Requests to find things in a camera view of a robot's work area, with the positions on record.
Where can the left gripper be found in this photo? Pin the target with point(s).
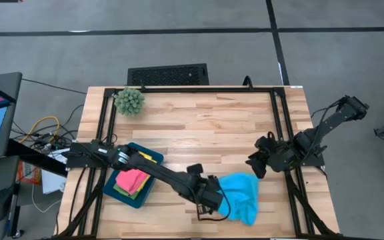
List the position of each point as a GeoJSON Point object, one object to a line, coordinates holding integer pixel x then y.
{"type": "Point", "coordinates": [208, 196]}

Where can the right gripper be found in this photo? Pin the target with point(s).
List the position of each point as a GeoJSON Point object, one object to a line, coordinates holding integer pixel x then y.
{"type": "Point", "coordinates": [282, 156]}

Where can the light blue microfiber towel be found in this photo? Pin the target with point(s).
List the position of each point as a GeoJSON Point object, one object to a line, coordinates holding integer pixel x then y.
{"type": "Point", "coordinates": [242, 196]}

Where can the yellow microfiber towel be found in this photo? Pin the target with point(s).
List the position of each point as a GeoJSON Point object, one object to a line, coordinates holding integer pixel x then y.
{"type": "Point", "coordinates": [147, 156]}

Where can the pink microfiber towel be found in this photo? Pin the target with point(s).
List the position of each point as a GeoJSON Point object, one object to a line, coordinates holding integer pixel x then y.
{"type": "Point", "coordinates": [132, 180]}

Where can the green microfiber towel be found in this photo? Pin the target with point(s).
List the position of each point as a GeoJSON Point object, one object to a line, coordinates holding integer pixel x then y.
{"type": "Point", "coordinates": [123, 191]}

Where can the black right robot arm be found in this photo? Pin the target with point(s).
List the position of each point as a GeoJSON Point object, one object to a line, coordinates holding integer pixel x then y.
{"type": "Point", "coordinates": [325, 128]}

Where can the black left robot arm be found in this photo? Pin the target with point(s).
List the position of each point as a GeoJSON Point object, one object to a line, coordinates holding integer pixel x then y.
{"type": "Point", "coordinates": [158, 171]}

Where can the teal plastic bin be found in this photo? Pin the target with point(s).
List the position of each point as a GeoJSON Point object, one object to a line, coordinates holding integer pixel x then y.
{"type": "Point", "coordinates": [155, 160]}

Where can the black perforated panel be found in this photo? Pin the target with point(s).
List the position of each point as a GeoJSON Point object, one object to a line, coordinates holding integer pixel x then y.
{"type": "Point", "coordinates": [168, 75]}

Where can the green artificial plant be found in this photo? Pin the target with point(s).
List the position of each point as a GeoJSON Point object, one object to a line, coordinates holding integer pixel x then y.
{"type": "Point", "coordinates": [129, 101]}

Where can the white paper sheet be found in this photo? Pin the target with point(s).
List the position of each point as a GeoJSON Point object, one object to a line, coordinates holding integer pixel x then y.
{"type": "Point", "coordinates": [52, 181]}

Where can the black slanted bar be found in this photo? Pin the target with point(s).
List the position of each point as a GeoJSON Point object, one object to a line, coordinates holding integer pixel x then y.
{"type": "Point", "coordinates": [35, 156]}

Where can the orange package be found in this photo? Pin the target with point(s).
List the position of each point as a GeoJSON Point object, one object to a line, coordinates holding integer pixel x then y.
{"type": "Point", "coordinates": [28, 175]}

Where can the black computer mouse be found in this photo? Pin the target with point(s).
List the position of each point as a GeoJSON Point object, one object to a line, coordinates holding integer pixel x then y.
{"type": "Point", "coordinates": [0, 203]}

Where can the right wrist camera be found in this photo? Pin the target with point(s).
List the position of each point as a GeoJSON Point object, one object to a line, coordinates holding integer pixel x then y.
{"type": "Point", "coordinates": [266, 141]}

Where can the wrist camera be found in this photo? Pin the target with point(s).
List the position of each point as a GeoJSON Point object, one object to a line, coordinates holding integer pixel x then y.
{"type": "Point", "coordinates": [204, 210]}
{"type": "Point", "coordinates": [266, 141]}

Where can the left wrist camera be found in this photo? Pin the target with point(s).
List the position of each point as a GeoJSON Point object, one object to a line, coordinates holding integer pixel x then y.
{"type": "Point", "coordinates": [204, 210]}

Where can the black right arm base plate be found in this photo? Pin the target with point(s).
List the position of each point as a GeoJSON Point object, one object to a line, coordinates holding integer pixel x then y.
{"type": "Point", "coordinates": [313, 163]}

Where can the black aluminium table frame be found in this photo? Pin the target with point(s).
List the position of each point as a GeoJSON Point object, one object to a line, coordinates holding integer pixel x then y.
{"type": "Point", "coordinates": [195, 89]}

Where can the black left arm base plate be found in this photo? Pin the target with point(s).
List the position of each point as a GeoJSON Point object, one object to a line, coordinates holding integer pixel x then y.
{"type": "Point", "coordinates": [78, 160]}

